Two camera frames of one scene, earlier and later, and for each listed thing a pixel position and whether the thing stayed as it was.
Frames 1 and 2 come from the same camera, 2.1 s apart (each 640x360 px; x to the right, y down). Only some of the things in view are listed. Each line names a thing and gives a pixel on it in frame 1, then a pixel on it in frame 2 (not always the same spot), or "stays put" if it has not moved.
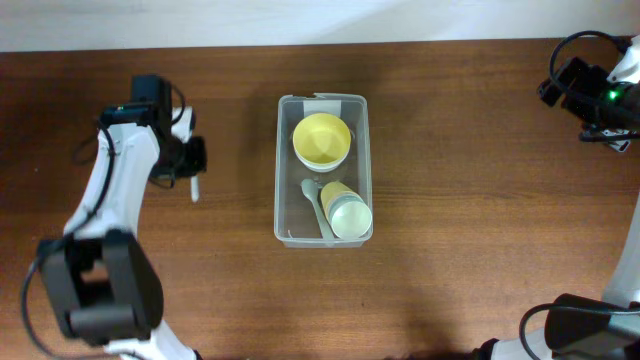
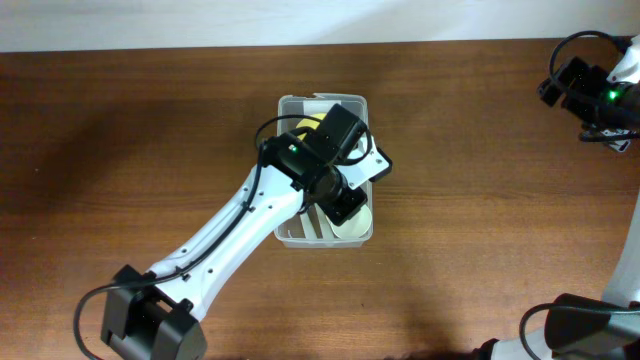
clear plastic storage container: (295, 220) stays put
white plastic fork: (194, 188) → (309, 230)
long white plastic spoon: (310, 188) stays put
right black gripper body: (594, 102) stays put
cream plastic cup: (351, 220) stays put
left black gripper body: (181, 159) → (341, 199)
